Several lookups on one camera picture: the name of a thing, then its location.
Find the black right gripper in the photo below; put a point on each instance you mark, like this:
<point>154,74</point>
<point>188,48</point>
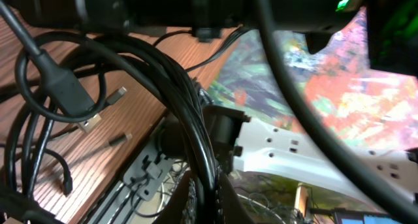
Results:
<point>205,17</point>

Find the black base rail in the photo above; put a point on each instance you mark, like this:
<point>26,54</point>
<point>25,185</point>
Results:
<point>139,182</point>

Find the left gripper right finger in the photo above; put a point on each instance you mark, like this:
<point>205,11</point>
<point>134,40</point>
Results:
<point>232,211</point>

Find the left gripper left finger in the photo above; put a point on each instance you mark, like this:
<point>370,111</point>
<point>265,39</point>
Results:
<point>182,206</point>

